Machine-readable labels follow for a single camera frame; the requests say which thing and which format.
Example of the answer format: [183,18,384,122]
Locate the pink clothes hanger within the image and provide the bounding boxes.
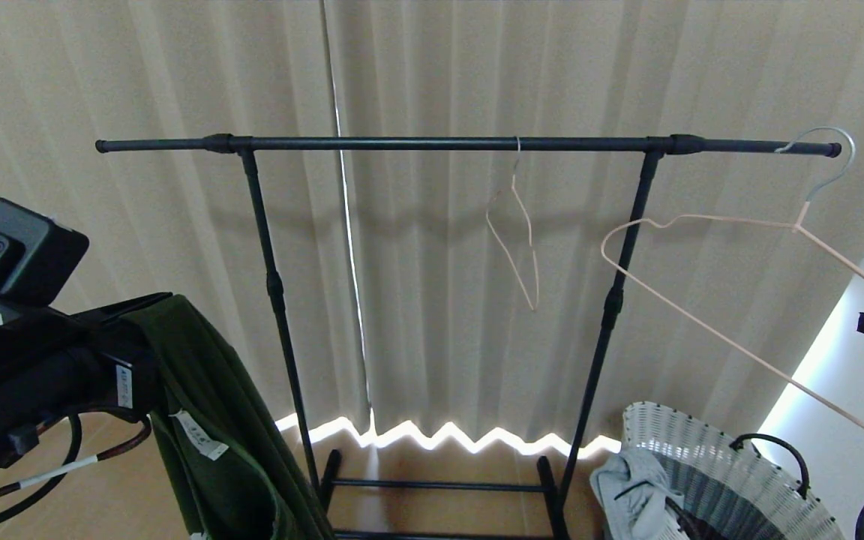
[601,126,864,458]
[486,136,540,312]

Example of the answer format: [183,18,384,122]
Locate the green long-sleeved shirt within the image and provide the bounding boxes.
[121,294,335,540]

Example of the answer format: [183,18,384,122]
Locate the white laundry basket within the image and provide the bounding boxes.
[622,401,845,540]

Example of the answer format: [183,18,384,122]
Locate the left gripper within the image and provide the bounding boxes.
[0,293,175,451]

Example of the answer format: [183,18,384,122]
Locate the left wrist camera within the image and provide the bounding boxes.
[0,197,90,323]

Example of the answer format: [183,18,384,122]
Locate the pale grey shorts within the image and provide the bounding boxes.
[589,448,692,540]

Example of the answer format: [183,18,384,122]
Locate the black clothes rack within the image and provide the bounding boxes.
[94,133,843,540]

